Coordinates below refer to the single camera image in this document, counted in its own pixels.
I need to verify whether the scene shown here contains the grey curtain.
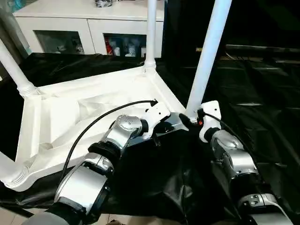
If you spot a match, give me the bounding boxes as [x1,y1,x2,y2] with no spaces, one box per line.
[0,0,30,66]

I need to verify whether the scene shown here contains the white plastic table leg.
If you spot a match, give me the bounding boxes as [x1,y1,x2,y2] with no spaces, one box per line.
[143,0,164,73]
[185,0,233,122]
[0,151,32,188]
[0,38,38,98]

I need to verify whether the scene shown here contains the white plastic table top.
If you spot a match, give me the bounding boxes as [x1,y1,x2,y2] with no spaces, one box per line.
[0,65,192,193]

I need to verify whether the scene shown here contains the small grey patterned ornament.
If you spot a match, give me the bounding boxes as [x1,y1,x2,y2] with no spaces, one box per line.
[95,0,115,8]

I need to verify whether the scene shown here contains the light blue strip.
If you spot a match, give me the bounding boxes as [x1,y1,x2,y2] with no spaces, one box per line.
[23,41,32,56]

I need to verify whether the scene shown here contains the black plastic sheet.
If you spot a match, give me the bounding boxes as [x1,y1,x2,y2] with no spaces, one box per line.
[0,52,300,223]

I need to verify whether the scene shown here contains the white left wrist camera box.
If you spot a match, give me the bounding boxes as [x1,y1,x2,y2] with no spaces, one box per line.
[142,101,171,140]

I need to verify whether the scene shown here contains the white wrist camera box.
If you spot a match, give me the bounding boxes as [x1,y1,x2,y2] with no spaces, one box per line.
[142,101,171,140]
[198,100,222,143]

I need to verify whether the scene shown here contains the black backdrop cloth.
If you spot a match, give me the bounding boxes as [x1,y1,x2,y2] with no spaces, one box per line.
[163,0,300,53]

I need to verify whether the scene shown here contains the white glass-door cabinet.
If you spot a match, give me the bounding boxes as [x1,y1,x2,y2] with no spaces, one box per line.
[13,0,165,59]

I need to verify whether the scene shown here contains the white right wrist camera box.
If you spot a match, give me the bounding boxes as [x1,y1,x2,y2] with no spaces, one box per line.
[198,100,222,143]

